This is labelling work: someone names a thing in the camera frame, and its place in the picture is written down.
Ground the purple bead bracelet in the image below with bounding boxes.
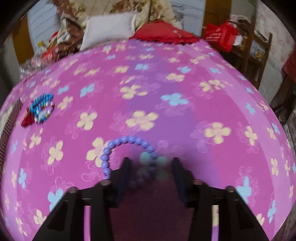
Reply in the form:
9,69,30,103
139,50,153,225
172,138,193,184
101,135,160,188

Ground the white cushion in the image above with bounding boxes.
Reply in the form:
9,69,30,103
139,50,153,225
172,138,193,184
80,12,137,51

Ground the striped white tray box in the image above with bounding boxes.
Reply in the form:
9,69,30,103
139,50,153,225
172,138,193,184
0,99,23,172

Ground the blue bead bracelet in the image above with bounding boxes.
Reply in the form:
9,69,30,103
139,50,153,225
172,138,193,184
28,93,54,117

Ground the red bag on shelf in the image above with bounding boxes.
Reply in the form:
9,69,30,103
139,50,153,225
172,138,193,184
203,21,238,53

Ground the wooden shelf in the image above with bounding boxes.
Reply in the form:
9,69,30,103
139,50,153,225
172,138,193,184
229,15,273,89

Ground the pink floral bed sheet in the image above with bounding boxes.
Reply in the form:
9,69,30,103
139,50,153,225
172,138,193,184
1,40,295,240

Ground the floral beige quilt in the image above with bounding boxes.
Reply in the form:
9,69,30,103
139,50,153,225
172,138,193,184
51,0,176,29

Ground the red heart pillow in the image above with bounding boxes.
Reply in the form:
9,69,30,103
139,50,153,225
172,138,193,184
131,21,200,45

